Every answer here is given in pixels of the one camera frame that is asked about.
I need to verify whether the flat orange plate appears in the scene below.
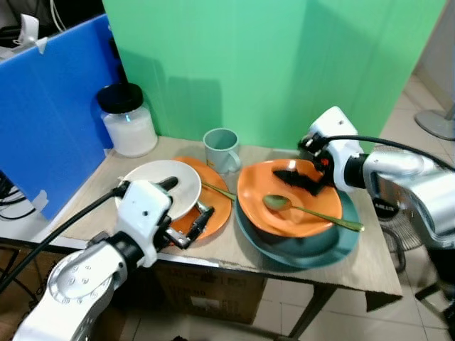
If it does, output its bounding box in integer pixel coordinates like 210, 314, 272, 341
168, 156, 234, 242

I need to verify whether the black metal table leg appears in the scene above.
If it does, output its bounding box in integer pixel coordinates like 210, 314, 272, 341
287, 284, 336, 340

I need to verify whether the green backdrop board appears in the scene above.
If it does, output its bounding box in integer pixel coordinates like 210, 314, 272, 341
103, 0, 447, 153

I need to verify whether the glass jar with black lid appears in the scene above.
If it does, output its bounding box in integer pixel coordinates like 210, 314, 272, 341
97, 82, 159, 158

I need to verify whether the blue partition board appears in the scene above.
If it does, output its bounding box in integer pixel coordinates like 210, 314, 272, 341
0, 14, 127, 221

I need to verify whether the olive green long spoon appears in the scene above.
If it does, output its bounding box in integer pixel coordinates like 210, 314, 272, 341
263, 194, 365, 232

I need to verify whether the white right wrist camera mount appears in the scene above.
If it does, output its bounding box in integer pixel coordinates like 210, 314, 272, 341
307, 107, 365, 193

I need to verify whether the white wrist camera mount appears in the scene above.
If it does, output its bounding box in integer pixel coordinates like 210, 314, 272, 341
114, 180, 173, 267
307, 107, 365, 193

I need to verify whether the grey round stand base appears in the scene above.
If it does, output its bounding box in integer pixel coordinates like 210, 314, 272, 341
414, 105, 455, 141

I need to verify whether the white device behind partition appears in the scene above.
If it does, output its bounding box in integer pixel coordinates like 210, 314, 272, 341
0, 14, 48, 59

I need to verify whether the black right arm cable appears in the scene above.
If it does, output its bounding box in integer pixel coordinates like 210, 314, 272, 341
311, 134, 455, 172

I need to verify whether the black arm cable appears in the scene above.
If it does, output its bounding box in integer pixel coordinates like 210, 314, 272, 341
311, 134, 455, 172
0, 186, 130, 293

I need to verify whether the white plate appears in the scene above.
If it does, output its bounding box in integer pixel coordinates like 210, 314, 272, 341
116, 160, 203, 221

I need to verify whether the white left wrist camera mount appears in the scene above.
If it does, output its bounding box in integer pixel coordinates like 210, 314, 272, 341
114, 180, 173, 267

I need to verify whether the grey-green ceramic mug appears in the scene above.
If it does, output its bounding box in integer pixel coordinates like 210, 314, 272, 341
203, 128, 242, 176

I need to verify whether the black cable bundle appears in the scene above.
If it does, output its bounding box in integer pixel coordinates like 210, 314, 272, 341
0, 170, 29, 215

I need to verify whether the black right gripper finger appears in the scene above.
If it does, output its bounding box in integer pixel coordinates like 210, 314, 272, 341
288, 179, 332, 199
274, 162, 318, 185

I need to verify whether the deep orange plate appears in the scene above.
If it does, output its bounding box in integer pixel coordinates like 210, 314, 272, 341
237, 159, 347, 239

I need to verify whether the olive green short utensil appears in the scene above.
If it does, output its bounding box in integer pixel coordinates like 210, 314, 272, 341
201, 181, 237, 202

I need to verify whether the large teal plate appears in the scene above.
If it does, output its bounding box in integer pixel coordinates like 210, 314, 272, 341
235, 188, 360, 269

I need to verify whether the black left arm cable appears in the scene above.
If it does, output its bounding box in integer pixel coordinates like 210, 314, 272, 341
0, 186, 130, 293

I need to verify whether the brown cardboard box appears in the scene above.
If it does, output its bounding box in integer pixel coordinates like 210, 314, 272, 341
153, 261, 268, 325

